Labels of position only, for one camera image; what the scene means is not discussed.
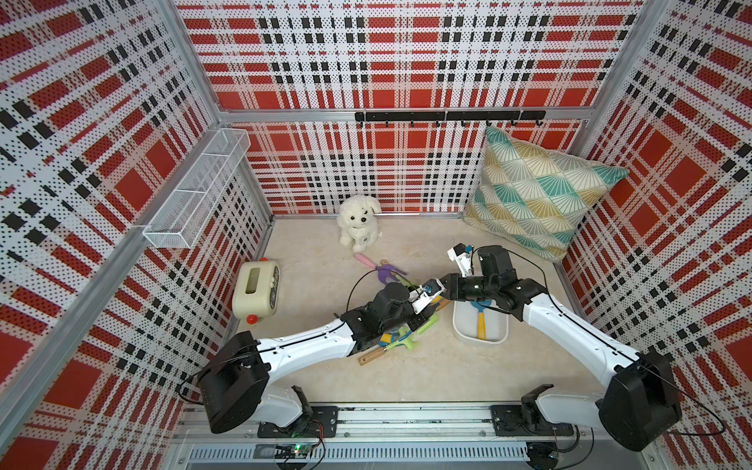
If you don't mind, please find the purple rake pink handle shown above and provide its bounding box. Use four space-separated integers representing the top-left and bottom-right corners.
354 253 411 287

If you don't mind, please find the blue rake yellow handle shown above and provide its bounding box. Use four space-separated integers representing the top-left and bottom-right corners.
471 300 492 341
379 329 401 348

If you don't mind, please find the white plush dog toy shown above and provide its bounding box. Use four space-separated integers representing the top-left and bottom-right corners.
337 195 382 254

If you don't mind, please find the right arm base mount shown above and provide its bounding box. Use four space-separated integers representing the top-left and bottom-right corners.
491 384 575 437

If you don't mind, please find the black wall hook rail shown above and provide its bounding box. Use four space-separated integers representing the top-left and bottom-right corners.
354 110 546 125

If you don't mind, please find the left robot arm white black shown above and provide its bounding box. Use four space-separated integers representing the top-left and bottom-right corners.
197 279 445 434

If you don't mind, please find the cream retro toaster toy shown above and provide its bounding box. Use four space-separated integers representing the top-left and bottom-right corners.
232 258 281 325

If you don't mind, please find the light green rake wooden handle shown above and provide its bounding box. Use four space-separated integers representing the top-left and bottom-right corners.
358 330 410 366

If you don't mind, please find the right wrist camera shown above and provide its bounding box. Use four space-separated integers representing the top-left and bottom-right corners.
448 243 474 277

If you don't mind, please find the light green fork wooden handle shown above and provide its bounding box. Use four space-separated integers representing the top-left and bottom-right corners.
405 300 452 350

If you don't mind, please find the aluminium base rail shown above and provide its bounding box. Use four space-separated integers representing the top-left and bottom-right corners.
166 401 671 469

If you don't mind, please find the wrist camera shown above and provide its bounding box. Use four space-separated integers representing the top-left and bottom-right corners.
409 278 445 315
448 243 474 277

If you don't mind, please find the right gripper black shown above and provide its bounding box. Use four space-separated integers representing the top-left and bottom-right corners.
433 272 497 303

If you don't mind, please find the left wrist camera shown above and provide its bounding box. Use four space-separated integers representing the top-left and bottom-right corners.
409 278 445 315

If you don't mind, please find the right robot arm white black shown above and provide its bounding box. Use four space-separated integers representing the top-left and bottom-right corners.
442 244 682 452

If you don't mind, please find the white plastic storage box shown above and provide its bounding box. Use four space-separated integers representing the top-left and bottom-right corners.
452 301 509 347

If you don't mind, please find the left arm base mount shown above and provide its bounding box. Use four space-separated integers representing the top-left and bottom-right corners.
253 386 340 439

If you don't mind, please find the white wire mesh shelf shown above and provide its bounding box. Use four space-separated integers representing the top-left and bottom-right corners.
143 128 250 249

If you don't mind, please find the teal yellow patterned pillow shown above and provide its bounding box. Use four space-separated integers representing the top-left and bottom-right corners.
463 127 630 262

